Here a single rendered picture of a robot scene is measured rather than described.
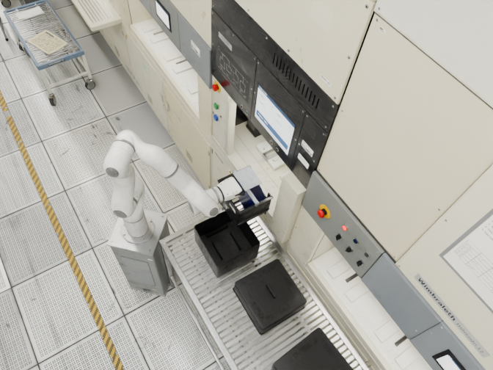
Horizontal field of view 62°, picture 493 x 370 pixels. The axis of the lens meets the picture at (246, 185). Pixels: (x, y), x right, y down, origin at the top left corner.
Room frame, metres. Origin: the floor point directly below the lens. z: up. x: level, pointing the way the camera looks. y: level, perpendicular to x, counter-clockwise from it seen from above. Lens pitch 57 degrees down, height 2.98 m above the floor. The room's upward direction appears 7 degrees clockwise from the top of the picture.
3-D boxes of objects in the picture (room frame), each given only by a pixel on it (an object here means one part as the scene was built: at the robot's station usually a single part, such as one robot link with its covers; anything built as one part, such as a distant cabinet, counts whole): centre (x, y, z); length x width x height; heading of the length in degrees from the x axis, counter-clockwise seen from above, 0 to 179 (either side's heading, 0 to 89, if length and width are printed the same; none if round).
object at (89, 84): (3.05, 2.03, 0.24); 0.97 x 0.52 x 0.48; 41
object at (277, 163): (1.65, -0.17, 0.89); 0.22 x 0.21 x 0.04; 129
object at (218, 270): (0.99, 0.07, 0.85); 0.28 x 0.28 x 0.17; 37
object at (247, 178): (1.15, 0.01, 1.11); 0.24 x 0.20 x 0.32; 38
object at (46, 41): (2.89, 1.94, 0.47); 0.31 x 0.23 x 0.02; 60
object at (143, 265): (1.04, 0.60, 0.38); 0.28 x 0.28 x 0.76; 84
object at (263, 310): (0.73, -0.20, 0.83); 0.29 x 0.29 x 0.13; 37
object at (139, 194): (1.07, 0.60, 1.07); 0.19 x 0.12 x 0.24; 175
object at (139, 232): (1.04, 0.60, 0.85); 0.19 x 0.19 x 0.18
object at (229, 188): (1.09, 0.09, 1.25); 0.11 x 0.10 x 0.07; 128
